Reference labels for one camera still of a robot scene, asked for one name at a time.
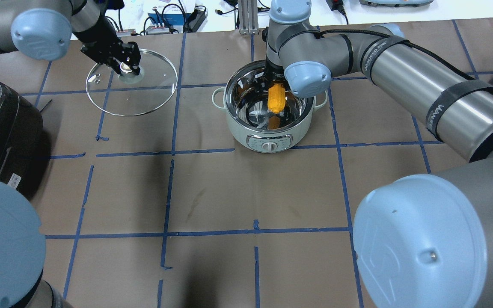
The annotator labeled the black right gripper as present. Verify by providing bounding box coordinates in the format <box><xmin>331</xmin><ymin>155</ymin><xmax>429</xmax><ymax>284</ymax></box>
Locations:
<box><xmin>264</xmin><ymin>60</ymin><xmax>287</xmax><ymax>88</ymax></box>

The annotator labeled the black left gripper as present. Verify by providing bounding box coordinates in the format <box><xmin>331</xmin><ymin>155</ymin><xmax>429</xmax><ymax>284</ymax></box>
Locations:
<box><xmin>80</xmin><ymin>38</ymin><xmax>141</xmax><ymax>75</ymax></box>

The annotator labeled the yellow corn cob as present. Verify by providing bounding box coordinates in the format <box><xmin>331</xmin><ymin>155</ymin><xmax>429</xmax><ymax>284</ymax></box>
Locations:
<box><xmin>267</xmin><ymin>83</ymin><xmax>286</xmax><ymax>114</ymax></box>

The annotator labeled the glass pot lid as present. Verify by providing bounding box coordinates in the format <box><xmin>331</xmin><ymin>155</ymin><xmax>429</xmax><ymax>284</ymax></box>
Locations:
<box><xmin>85</xmin><ymin>49</ymin><xmax>178</xmax><ymax>117</ymax></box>

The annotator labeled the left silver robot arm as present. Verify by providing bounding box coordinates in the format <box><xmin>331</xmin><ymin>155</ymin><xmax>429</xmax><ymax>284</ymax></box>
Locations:
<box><xmin>0</xmin><ymin>0</ymin><xmax>141</xmax><ymax>308</ymax></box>

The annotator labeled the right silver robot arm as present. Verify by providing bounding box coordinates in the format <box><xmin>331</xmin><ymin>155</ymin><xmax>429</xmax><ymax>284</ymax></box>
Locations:
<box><xmin>266</xmin><ymin>0</ymin><xmax>493</xmax><ymax>308</ymax></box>

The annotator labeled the pale green electric pot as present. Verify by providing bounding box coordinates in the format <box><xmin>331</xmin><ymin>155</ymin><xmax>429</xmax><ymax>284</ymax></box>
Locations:
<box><xmin>211</xmin><ymin>60</ymin><xmax>328</xmax><ymax>153</ymax></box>

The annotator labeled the black rice cooker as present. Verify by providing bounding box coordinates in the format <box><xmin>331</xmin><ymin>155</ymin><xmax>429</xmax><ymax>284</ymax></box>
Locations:
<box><xmin>0</xmin><ymin>82</ymin><xmax>43</xmax><ymax>193</ymax></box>

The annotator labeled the aluminium frame post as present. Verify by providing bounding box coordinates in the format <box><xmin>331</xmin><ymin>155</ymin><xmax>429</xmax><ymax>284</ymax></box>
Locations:
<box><xmin>238</xmin><ymin>0</ymin><xmax>259</xmax><ymax>35</ymax></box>

